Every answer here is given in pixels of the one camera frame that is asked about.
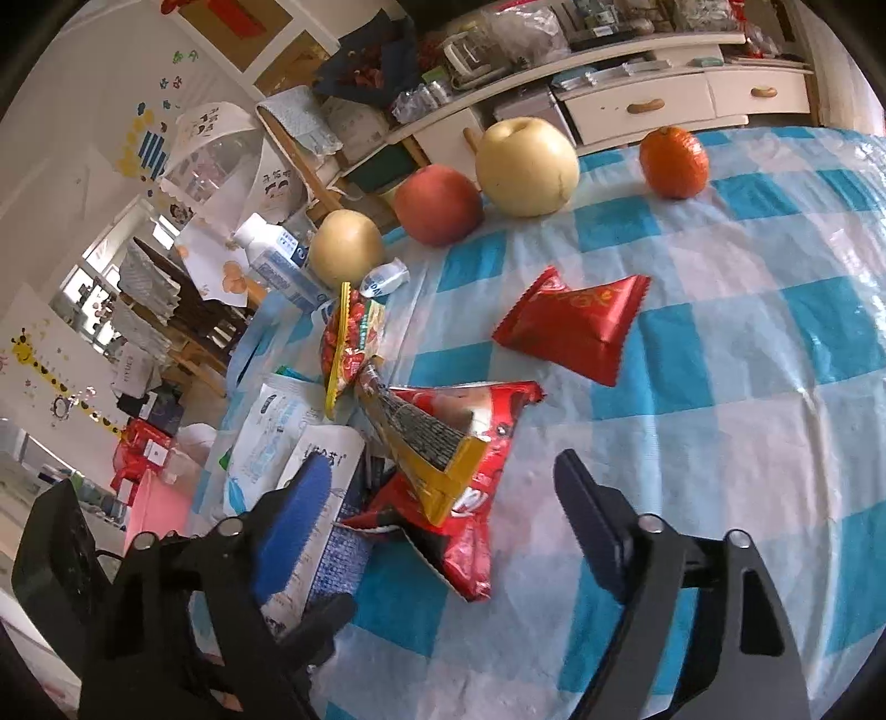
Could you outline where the blue white milk carton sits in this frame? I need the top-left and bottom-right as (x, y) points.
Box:
(263, 424), (369, 637)

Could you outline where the red coffee snack bag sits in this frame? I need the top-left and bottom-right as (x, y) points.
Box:
(344, 381), (545, 601)

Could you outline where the gold brown wrapper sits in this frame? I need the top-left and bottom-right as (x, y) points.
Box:
(354, 358), (488, 527)

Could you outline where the white blue wipes pack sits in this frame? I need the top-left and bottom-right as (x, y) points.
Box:
(222, 373), (326, 516)

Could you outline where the colourful candy bag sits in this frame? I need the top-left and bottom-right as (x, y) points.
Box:
(320, 282), (386, 420)

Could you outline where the small red snack packet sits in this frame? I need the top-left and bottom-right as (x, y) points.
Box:
(493, 265), (650, 387)

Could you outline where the pink trash bin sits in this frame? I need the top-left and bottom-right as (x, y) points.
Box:
(120, 470), (200, 549)

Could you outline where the blue white checkered tablecloth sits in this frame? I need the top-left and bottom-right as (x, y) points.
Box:
(186, 124), (886, 720)

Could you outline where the white plastic milk bottle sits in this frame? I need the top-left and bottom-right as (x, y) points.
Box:
(233, 213), (332, 313)

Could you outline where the small brown pear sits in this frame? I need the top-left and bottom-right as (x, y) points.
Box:
(308, 208), (386, 290)

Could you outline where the wooden dining chair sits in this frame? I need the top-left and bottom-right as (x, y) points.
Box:
(255, 85), (344, 213)

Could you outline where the mesh food cover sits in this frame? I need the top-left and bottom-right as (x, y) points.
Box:
(159, 102), (308, 235)

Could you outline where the red apple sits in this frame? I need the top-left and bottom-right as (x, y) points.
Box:
(394, 163), (483, 248)

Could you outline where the orange tangerine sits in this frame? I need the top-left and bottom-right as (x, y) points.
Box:
(640, 126), (709, 199)

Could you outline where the large yellow pear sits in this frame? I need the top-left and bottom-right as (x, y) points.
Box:
(475, 117), (580, 218)

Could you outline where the white tv cabinet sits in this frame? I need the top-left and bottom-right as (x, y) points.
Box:
(362, 32), (816, 176)

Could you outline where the white electric kettle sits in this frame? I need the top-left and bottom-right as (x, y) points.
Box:
(441, 25), (500, 85)

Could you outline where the clear plastic bag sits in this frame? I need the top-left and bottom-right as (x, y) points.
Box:
(483, 2), (571, 68)

